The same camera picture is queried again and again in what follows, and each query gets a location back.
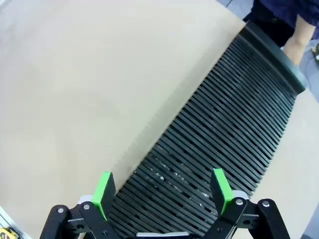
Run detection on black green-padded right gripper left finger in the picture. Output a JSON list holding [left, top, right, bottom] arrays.
[[39, 171, 119, 239]]

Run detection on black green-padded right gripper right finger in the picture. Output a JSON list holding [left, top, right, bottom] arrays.
[[204, 168, 291, 239]]

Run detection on person's left forearm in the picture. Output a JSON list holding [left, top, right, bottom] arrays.
[[283, 12, 317, 66]]

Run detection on black slotted PCB rack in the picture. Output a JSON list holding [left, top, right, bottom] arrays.
[[107, 21, 307, 239]]

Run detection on yellow tape measure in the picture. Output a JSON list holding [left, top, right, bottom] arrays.
[[0, 226, 17, 239]]

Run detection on person in purple jacket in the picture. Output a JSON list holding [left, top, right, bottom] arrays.
[[243, 0, 319, 48]]

